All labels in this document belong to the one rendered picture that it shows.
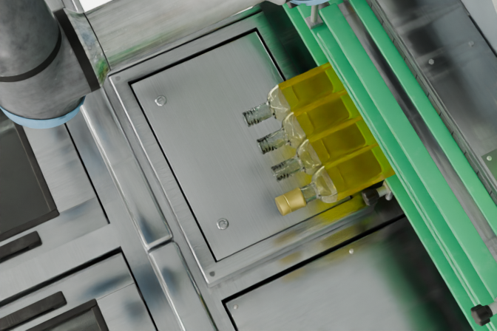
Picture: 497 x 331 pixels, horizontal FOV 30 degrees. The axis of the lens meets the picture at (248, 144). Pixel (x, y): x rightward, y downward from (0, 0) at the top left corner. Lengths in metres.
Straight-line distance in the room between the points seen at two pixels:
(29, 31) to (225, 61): 0.76
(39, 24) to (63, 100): 0.13
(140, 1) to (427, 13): 0.55
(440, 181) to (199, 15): 0.48
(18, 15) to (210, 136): 0.72
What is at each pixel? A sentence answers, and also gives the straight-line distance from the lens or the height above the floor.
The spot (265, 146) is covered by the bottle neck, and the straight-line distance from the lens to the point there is 1.61.
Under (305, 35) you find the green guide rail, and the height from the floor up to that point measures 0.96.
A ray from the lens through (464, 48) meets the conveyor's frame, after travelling 1.56.
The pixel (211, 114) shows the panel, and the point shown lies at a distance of 1.79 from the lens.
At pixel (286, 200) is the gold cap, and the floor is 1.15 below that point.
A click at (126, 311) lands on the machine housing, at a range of 1.72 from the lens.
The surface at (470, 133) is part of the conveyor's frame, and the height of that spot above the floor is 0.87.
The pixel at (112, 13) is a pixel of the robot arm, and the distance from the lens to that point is 1.23.
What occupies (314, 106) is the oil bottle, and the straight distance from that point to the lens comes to 1.63.
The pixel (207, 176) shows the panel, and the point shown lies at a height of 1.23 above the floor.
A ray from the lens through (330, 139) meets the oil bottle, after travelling 1.60.
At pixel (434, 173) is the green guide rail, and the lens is 1.47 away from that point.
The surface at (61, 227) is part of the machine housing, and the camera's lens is 1.79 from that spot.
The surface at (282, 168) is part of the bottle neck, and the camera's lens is 1.59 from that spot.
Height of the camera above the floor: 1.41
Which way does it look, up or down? 9 degrees down
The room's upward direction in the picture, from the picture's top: 114 degrees counter-clockwise
